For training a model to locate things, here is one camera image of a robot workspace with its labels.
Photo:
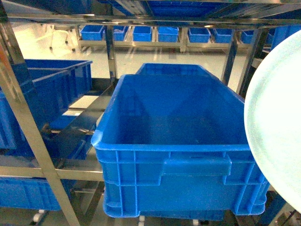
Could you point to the light blue oval tray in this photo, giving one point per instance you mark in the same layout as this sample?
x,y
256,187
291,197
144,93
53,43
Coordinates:
x,y
272,117

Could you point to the blue crate left shelf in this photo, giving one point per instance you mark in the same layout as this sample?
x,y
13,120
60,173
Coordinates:
x,y
59,83

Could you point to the blue crate shelf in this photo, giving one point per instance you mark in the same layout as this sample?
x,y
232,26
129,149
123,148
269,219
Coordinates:
x,y
166,7
283,32
59,83

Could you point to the blue crate upper shelf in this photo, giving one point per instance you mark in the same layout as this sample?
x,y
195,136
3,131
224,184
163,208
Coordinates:
x,y
166,7

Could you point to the blue crate right shelf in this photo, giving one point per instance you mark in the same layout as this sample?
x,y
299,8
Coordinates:
x,y
283,32

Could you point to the large blue crate front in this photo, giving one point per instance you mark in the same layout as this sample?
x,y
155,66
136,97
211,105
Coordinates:
x,y
175,146

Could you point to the blue crate behind front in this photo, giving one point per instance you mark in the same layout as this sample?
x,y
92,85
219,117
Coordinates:
x,y
170,69

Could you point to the far blue bin three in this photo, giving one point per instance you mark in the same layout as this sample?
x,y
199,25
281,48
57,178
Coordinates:
x,y
142,33

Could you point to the far blue bin four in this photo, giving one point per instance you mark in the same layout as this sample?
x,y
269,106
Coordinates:
x,y
168,34

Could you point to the far blue bin two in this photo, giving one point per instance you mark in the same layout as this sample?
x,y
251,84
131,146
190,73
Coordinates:
x,y
119,33

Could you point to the far blue bin five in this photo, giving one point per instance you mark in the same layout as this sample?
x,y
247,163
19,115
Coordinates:
x,y
198,35

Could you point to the far blue bin one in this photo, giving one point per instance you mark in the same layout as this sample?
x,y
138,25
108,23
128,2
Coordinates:
x,y
92,32

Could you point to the far blue bin six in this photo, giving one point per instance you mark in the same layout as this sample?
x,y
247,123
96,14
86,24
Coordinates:
x,y
221,35

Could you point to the far steel table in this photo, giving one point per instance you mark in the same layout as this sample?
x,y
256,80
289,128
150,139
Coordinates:
x,y
183,44

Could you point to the white wheeled stand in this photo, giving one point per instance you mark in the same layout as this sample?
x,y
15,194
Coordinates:
x,y
55,37

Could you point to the blue crate lower left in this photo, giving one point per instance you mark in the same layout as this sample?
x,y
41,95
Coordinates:
x,y
27,193

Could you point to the steel shelf frame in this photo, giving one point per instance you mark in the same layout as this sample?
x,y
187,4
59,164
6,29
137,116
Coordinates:
x,y
22,96

